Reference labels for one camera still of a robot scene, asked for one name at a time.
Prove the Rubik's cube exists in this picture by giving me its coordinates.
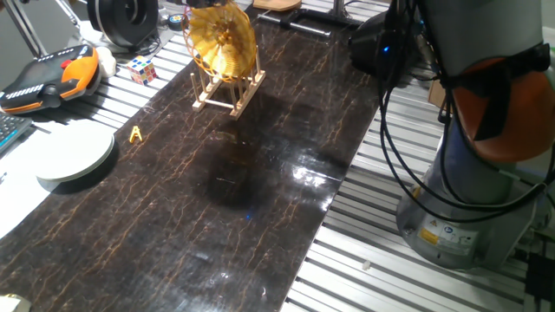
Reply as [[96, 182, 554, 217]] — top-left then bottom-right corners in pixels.
[[126, 55, 158, 87]]

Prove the white paper sheet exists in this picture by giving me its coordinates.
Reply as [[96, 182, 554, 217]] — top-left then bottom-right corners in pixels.
[[0, 125, 60, 240]]

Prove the white round plate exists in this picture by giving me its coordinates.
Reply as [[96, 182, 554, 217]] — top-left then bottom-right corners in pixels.
[[34, 120, 116, 184]]

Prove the orange black teach pendant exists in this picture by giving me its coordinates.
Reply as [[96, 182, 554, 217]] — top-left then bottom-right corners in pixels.
[[0, 44, 101, 116]]

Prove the computer keyboard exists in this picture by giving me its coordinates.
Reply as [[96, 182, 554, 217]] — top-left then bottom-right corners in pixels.
[[0, 113, 34, 153]]

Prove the wooden board with circle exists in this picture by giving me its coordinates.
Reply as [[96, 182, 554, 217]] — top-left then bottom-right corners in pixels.
[[252, 0, 303, 12]]

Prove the grey metal stand leg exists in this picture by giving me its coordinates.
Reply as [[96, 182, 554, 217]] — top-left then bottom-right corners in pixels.
[[2, 0, 49, 58]]

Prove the wooden peg dish rack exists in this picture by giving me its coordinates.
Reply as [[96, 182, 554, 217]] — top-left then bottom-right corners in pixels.
[[190, 45, 267, 121]]

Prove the cardboard box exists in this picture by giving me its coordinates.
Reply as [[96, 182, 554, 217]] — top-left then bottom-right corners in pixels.
[[428, 80, 448, 109]]

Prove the woven yellow wicker basket dish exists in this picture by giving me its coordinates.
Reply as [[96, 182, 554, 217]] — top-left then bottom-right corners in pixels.
[[181, 2, 258, 84]]

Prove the black clamp with metal screw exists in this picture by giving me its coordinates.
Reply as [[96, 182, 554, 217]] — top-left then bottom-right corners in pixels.
[[257, 0, 363, 39]]

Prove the black device with blue light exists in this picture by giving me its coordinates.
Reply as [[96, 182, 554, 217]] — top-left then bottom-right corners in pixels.
[[348, 11, 394, 77]]

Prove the white cloth piece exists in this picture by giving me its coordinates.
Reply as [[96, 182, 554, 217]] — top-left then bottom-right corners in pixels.
[[0, 293, 33, 312]]

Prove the white rounded object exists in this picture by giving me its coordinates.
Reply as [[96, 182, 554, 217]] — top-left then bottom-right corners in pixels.
[[95, 45, 118, 79]]

